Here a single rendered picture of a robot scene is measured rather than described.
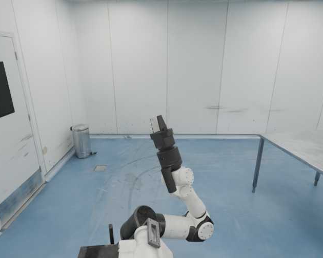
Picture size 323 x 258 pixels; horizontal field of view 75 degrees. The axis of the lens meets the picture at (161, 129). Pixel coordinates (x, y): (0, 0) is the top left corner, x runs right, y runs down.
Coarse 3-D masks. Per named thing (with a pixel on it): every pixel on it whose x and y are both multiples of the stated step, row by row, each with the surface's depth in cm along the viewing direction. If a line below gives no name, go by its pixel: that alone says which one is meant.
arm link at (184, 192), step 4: (164, 184) 85; (176, 188) 88; (180, 188) 90; (184, 188) 89; (188, 188) 88; (192, 188) 87; (176, 192) 87; (180, 192) 88; (184, 192) 87; (188, 192) 86; (192, 192) 86; (172, 196) 88; (176, 196) 87; (180, 196) 86; (184, 196) 85; (188, 196) 85; (192, 196) 86; (184, 200) 86
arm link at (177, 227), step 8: (168, 216) 87; (176, 216) 90; (184, 216) 95; (168, 224) 83; (176, 224) 85; (184, 224) 87; (192, 224) 89; (208, 224) 87; (168, 232) 83; (176, 232) 84; (184, 232) 86; (192, 232) 86; (200, 232) 86; (208, 232) 88; (192, 240) 86; (200, 240) 88
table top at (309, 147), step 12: (288, 132) 283; (300, 132) 283; (312, 132) 283; (276, 144) 244; (288, 144) 243; (300, 144) 243; (312, 144) 243; (300, 156) 215; (312, 156) 215; (312, 168) 198
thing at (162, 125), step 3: (156, 117) 80; (159, 117) 80; (162, 117) 81; (159, 120) 80; (162, 120) 80; (159, 123) 80; (162, 123) 80; (165, 123) 81; (159, 126) 80; (162, 126) 80; (165, 126) 81; (159, 129) 80; (162, 129) 80; (165, 129) 80
